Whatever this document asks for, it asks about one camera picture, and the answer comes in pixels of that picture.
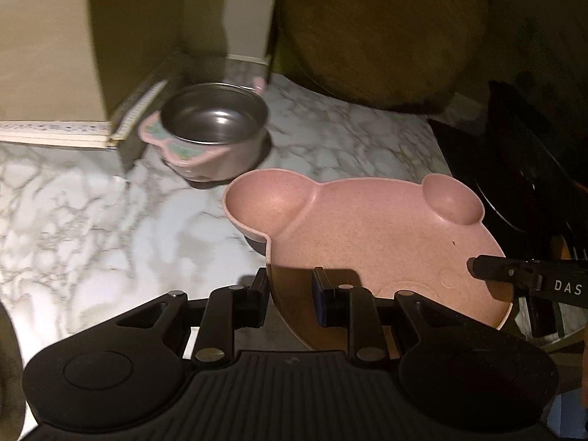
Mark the music note border strip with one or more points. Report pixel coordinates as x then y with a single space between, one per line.
46 128

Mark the pink bear-shaped plate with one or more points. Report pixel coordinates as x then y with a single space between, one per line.
367 239

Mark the round wooden cutting board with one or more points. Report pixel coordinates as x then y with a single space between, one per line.
381 32

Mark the pink bowl with steel liner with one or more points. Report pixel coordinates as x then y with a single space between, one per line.
216 156

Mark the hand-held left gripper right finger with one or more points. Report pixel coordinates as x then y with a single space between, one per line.
324 305

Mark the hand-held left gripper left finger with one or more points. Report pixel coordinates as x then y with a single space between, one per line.
257 303

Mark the black wok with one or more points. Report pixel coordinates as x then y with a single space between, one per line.
505 170

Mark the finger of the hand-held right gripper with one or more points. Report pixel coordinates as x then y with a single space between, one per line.
487 268
540 317

